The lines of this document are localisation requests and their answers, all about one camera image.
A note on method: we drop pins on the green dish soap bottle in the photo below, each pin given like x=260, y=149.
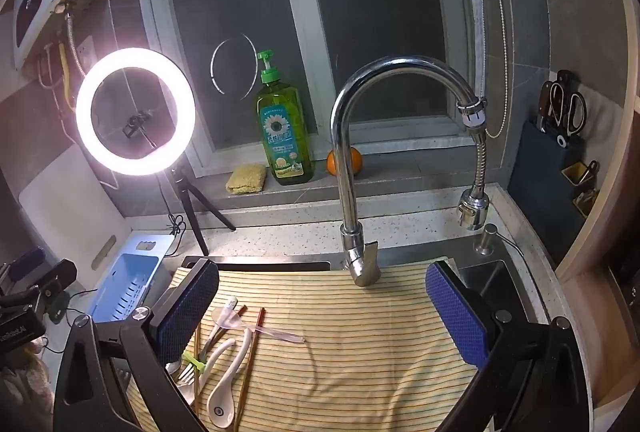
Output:
x=282, y=131

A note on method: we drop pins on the clear plastic spoon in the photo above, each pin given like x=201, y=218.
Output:
x=225, y=318

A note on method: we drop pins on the yellow sponge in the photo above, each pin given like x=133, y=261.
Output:
x=246, y=179

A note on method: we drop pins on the blue plastic utensil basket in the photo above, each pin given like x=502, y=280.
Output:
x=125, y=282

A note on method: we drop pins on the green plastic spoon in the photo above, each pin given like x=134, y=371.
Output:
x=192, y=362

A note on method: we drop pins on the wall outlet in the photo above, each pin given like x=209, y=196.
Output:
x=85, y=54

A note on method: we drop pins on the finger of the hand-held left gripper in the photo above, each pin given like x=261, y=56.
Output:
x=59, y=284
x=25, y=260

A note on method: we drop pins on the white cutting board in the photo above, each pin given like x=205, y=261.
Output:
x=70, y=212

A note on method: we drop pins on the chrome faucet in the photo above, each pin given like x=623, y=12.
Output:
x=345, y=171

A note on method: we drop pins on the dark blue knife holder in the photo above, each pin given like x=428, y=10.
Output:
x=545, y=192

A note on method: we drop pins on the large white ceramic spoon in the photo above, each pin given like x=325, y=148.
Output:
x=220, y=407

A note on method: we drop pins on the stainless steel sink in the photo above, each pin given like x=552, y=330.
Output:
x=480, y=277

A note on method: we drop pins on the yellow striped cloth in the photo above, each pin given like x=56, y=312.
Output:
x=360, y=352

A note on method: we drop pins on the window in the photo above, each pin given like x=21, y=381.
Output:
x=380, y=36

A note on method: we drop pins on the metal fork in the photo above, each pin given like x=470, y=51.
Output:
x=220, y=322

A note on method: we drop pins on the red-tipped wooden chopstick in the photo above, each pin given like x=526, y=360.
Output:
x=196, y=392
x=241, y=311
x=259, y=322

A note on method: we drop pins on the orange fruit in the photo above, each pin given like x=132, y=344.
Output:
x=354, y=161

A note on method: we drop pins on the person's left forearm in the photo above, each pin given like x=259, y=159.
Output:
x=22, y=387

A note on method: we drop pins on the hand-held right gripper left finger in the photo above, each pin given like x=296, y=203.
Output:
x=182, y=317

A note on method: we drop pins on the metal sink knob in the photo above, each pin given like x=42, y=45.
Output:
x=486, y=239

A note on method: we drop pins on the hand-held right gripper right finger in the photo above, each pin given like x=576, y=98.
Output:
x=457, y=317

